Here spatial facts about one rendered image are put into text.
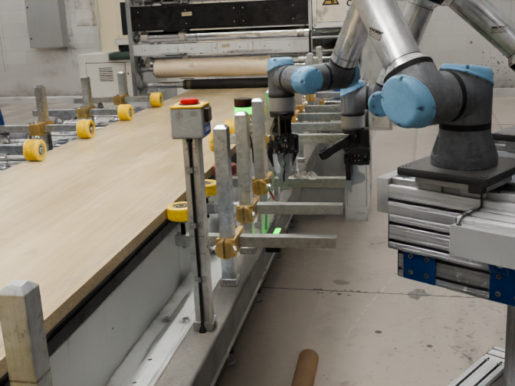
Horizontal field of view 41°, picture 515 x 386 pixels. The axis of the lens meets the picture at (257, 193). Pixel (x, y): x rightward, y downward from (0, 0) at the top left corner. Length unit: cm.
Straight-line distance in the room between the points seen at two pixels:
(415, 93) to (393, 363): 164
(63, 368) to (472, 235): 86
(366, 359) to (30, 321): 222
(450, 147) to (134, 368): 88
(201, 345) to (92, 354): 23
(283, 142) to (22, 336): 128
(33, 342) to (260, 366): 210
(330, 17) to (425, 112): 300
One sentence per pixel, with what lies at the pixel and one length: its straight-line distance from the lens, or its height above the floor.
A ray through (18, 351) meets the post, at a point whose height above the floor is 104.
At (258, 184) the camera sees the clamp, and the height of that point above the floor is 86.
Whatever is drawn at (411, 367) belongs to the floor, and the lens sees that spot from 290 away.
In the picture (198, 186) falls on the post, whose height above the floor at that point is 104.
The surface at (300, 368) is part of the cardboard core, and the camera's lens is 271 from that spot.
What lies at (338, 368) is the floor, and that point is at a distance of 287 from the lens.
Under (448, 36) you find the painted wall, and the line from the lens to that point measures 1075.
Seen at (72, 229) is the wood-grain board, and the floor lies 90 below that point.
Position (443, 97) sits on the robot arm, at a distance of 152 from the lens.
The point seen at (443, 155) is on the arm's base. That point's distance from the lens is 162.
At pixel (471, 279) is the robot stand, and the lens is 173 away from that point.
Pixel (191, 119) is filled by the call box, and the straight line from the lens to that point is 145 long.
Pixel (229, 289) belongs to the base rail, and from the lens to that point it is 182.
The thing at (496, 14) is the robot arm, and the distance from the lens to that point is 218.
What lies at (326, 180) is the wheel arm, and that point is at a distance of 227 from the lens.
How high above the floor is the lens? 141
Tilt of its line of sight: 15 degrees down
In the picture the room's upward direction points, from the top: 3 degrees counter-clockwise
